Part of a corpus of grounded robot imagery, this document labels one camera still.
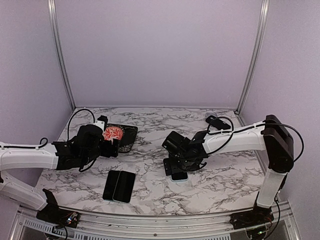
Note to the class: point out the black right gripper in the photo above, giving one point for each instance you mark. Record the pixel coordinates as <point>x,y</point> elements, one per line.
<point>175,168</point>

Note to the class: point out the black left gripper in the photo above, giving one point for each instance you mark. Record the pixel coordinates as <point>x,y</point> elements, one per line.
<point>107,152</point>

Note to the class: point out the black phone light-blue edge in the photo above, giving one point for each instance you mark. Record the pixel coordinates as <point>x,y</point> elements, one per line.
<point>179,176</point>

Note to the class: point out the light blue phone case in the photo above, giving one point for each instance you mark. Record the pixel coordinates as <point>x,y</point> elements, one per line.
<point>180,180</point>

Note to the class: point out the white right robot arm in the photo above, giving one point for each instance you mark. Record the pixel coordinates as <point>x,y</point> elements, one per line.
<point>269,135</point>

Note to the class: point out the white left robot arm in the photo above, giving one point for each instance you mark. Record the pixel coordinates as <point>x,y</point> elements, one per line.
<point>29,157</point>

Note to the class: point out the black phone leftmost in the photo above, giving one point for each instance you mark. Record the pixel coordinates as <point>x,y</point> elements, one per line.
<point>110,185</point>

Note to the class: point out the black phone middle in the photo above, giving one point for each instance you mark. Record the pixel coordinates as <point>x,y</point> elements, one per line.
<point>124,187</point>

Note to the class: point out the grey phone case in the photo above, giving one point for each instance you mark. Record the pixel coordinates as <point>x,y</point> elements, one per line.
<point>212,114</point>

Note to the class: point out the black phone case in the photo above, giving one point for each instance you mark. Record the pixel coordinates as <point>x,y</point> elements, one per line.
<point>217,123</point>

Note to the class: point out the red white patterned bowl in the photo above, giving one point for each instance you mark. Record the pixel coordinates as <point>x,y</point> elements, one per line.
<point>113,133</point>

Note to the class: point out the black square floral plate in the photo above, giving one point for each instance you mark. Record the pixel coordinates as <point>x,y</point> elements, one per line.
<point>128,139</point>

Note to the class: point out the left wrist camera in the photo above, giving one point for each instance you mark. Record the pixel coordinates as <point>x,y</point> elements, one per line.
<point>101,122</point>

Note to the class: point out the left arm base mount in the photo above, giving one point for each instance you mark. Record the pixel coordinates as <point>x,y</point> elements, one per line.
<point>52,213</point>

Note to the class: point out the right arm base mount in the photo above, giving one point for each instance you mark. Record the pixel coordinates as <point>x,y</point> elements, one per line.
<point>256,216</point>

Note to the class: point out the front aluminium rail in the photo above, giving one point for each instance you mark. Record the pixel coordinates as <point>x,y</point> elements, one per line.
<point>109,226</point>

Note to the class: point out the left aluminium frame post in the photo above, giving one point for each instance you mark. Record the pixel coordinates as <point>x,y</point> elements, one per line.
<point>59,52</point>

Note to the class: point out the aluminium frame post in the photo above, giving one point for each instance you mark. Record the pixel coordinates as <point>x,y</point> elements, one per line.
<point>59,52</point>
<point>258,42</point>

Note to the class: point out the right aluminium frame post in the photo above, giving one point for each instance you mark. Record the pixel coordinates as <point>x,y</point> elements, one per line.
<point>258,42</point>

